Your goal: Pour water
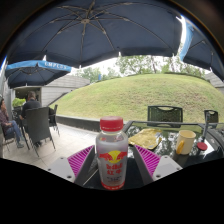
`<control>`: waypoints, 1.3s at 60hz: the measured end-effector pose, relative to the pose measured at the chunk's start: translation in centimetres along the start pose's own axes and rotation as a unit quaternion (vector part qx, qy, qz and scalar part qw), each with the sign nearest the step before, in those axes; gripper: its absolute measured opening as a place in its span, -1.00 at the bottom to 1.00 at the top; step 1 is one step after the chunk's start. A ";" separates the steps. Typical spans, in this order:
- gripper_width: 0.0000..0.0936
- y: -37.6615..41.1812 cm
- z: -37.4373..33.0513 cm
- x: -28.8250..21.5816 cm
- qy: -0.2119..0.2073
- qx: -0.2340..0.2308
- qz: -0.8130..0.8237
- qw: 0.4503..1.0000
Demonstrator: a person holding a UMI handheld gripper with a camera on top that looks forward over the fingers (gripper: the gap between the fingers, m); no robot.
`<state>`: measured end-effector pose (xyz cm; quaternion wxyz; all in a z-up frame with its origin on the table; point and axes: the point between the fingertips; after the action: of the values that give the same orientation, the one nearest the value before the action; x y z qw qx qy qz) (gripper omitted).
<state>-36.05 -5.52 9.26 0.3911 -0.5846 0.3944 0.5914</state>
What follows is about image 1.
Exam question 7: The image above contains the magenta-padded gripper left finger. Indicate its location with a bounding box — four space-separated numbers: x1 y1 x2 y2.
46 144 99 187

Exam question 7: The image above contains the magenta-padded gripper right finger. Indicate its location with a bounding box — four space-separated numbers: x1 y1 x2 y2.
132 144 183 186

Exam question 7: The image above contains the red-capped clear drink bottle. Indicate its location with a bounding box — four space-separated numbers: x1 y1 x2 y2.
95 115 130 191

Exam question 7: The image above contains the dark green wicker chair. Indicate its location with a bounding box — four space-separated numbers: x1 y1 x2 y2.
203 109 220 124
146 105 184 128

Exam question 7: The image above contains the dark grey wicker chair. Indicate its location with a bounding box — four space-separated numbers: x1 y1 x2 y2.
22 106 57 158
48 104 61 137

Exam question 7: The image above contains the flat round red coaster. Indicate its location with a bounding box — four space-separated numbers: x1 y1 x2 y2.
196 141 209 152

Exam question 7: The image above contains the grey slatted building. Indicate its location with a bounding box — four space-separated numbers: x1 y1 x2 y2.
203 71 224 96
13 73 91 108

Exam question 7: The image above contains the person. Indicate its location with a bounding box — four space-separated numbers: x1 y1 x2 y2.
18 90 43 121
0 96 25 149

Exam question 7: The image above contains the navy umbrella with blue rim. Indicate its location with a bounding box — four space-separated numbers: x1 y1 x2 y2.
4 59 73 89

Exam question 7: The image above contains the navy umbrella with pale flap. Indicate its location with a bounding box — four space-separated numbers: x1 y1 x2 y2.
178 14 224 81

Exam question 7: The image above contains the large navy patio umbrella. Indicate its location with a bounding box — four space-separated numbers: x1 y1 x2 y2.
5 0 184 69

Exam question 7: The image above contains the cream mug with yellow handle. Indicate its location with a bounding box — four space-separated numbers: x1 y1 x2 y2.
175 129 197 156

